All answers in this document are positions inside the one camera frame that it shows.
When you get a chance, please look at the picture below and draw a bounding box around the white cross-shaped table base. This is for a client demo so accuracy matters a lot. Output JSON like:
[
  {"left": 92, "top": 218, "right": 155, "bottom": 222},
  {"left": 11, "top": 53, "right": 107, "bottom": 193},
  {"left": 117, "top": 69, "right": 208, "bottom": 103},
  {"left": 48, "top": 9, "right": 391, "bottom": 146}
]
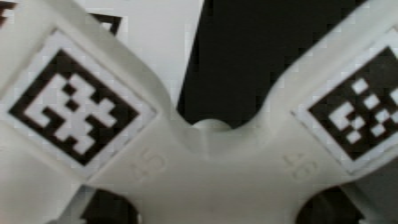
[{"left": 0, "top": 0, "right": 398, "bottom": 224}]

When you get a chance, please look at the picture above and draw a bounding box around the white marker sheet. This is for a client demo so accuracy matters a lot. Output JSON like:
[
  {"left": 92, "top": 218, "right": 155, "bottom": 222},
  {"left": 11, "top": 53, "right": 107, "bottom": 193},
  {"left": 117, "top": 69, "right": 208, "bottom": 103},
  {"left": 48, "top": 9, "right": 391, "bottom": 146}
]
[{"left": 76, "top": 0, "right": 206, "bottom": 101}]

